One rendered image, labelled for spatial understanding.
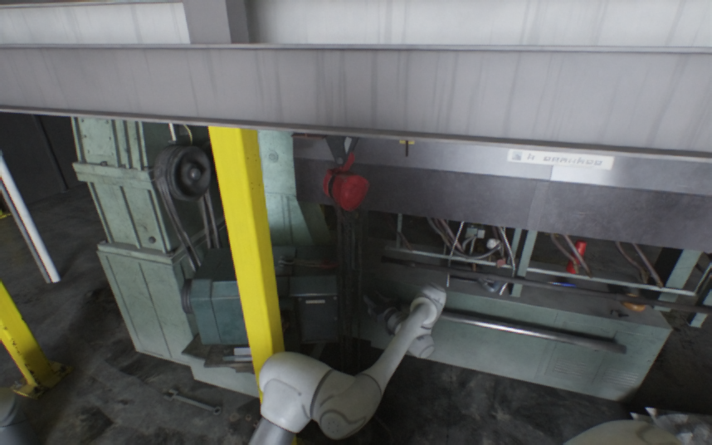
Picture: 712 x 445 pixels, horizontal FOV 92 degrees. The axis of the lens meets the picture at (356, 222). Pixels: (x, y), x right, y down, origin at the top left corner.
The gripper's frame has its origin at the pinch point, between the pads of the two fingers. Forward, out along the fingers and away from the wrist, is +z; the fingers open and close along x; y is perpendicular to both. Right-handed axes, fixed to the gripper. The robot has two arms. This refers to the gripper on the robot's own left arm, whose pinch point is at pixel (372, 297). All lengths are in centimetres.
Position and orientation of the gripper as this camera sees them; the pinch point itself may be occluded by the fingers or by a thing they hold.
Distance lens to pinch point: 165.2
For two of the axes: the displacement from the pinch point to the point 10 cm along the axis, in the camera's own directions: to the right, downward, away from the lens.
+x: -8.5, 2.4, -4.8
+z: -5.3, -3.9, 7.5
